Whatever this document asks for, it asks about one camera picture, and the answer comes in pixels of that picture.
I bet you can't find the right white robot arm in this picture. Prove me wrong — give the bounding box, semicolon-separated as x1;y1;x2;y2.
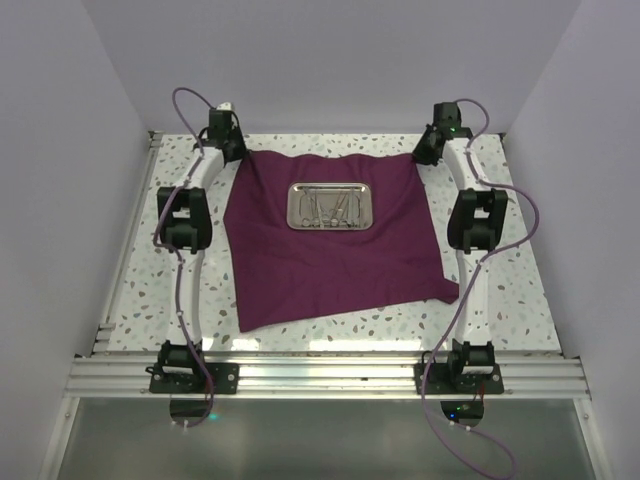
412;102;508;394

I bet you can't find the steel instrument tray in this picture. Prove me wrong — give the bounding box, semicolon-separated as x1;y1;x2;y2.
286;182;374;231

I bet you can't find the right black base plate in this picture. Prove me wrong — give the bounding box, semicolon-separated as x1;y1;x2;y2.
424;345;505;395

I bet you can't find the purple surgical drape cloth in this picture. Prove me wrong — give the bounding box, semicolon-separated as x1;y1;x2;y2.
224;151;459;333

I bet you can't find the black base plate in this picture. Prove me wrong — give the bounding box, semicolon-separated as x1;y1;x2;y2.
424;345;505;395
145;362;240;395

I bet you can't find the aluminium mounting rail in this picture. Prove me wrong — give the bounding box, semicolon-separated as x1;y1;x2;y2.
64;352;591;400

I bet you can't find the left aluminium side rail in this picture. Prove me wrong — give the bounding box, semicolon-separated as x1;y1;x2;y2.
89;131;164;356

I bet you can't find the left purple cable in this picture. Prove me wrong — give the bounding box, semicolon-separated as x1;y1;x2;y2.
152;87;224;429

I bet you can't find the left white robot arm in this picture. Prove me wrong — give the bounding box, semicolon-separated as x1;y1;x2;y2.
151;102;246;393

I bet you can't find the purple cable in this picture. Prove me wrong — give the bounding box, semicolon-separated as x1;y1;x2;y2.
152;87;224;429
417;98;543;480

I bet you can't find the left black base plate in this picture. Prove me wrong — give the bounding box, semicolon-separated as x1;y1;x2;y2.
145;362;240;395

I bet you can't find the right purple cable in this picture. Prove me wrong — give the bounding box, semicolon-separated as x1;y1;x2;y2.
417;98;543;480

